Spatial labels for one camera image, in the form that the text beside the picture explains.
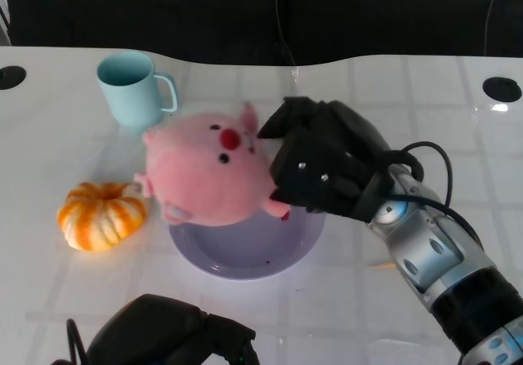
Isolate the white object at edge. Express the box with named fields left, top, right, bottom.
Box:
left=0, top=0, right=11, bottom=47

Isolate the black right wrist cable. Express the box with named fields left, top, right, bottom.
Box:
left=382, top=140, right=484, bottom=244

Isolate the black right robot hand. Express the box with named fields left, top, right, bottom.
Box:
left=257, top=96, right=396, bottom=223

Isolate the light blue mug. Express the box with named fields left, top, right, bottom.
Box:
left=96, top=51, right=180, bottom=135

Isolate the pink plush doll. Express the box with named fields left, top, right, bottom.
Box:
left=133, top=102, right=292, bottom=229

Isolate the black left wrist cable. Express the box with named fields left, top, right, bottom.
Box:
left=65, top=318, right=89, bottom=365

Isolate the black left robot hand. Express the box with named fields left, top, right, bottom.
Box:
left=85, top=293, right=261, bottom=365

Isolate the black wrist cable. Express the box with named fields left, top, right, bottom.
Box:
left=65, top=318, right=89, bottom=365
left=382, top=140, right=484, bottom=244

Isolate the black table cable grommet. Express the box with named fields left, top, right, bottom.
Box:
left=481, top=76, right=523, bottom=103
left=0, top=65, right=28, bottom=91

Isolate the orange white pumpkin toy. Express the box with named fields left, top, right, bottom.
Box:
left=56, top=181, right=148, bottom=253

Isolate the thin hanging background cable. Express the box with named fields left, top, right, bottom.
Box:
left=483, top=0, right=510, bottom=57
left=273, top=0, right=297, bottom=66

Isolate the lilac plastic plate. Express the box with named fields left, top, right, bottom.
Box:
left=168, top=207, right=327, bottom=280

